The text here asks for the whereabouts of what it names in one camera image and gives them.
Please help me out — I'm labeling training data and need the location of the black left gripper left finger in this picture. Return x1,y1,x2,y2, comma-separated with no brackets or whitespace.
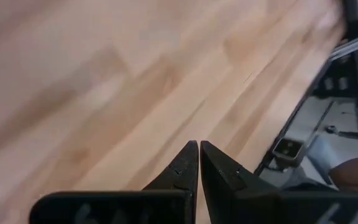
29,140,200,224

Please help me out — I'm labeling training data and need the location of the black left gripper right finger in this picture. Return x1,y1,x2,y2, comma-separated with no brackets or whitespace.
200,140,358,224

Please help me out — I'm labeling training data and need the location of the brown rounded object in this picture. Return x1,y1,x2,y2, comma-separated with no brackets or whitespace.
329,154,358,191

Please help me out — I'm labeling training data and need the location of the metal bracket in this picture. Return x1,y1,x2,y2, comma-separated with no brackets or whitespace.
272,138,306,162

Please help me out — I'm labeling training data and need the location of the aluminium frame rail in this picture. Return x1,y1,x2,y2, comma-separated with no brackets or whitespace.
329,29,358,62

